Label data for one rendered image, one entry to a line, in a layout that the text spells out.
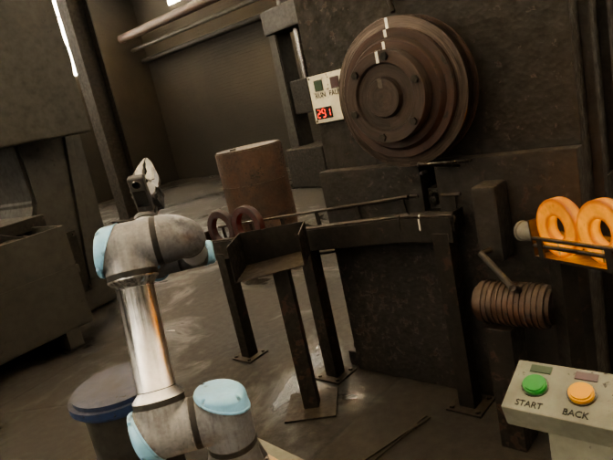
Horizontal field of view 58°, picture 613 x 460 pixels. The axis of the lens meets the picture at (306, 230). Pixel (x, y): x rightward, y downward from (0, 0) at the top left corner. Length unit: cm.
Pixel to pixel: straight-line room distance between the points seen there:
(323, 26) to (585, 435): 162
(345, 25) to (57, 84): 238
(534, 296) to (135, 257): 105
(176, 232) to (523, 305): 95
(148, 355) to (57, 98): 290
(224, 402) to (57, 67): 312
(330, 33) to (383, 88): 48
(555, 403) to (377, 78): 110
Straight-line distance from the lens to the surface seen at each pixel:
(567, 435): 106
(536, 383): 106
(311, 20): 220
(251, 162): 454
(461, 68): 172
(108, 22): 1319
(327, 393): 233
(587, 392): 104
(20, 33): 399
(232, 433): 130
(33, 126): 387
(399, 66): 171
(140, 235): 129
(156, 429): 130
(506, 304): 166
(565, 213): 152
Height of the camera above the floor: 116
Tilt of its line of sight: 13 degrees down
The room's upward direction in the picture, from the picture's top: 12 degrees counter-clockwise
